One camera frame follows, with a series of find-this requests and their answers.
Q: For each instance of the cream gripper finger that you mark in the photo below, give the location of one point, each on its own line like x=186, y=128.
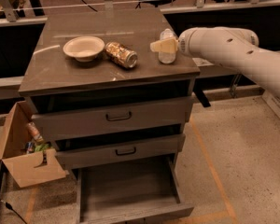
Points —
x=168, y=45

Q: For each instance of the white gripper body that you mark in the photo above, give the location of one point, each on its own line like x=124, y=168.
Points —
x=184, y=43

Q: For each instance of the clear plastic bottle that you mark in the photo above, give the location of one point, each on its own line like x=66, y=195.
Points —
x=164, y=57

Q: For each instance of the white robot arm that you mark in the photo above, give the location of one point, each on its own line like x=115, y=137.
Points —
x=231, y=48

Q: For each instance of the grey drawer cabinet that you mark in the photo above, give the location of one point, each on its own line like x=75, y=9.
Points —
x=55, y=82

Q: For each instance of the grey top drawer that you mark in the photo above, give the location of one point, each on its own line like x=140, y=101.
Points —
x=113, y=119

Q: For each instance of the grey middle drawer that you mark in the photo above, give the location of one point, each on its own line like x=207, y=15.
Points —
x=128, y=151

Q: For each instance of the grey open bottom drawer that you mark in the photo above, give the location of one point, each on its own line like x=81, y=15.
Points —
x=142, y=191

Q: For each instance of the gold patterned drink can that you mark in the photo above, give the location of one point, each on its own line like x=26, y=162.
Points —
x=121, y=55

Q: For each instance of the white paper bowl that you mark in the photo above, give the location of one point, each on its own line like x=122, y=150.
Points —
x=84, y=48

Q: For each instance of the snack package in box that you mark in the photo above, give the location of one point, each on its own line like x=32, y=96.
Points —
x=34, y=132

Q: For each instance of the green item in box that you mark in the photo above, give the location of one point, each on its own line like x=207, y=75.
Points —
x=42, y=147

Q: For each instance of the brown cardboard box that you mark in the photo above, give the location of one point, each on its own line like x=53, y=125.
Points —
x=26, y=169

